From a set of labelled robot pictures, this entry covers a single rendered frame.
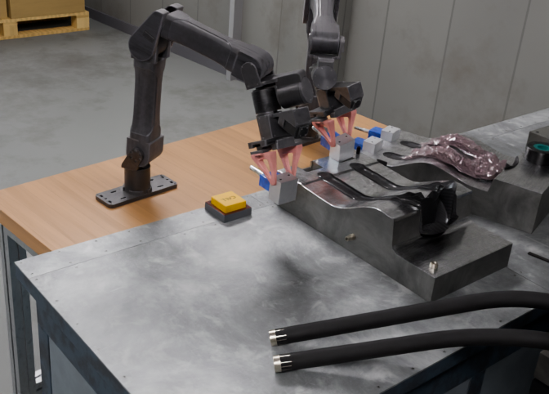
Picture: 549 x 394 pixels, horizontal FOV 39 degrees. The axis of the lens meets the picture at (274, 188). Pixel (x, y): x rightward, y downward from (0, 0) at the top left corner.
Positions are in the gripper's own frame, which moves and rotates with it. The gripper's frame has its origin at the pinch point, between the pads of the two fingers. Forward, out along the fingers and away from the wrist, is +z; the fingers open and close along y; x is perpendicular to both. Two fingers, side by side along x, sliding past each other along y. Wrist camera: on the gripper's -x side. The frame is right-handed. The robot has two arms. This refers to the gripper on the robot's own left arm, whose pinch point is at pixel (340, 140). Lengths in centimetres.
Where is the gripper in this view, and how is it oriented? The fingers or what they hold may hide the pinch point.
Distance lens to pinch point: 193.6
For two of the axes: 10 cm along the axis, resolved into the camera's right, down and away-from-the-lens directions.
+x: -5.6, -0.7, 8.2
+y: 7.8, -3.7, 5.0
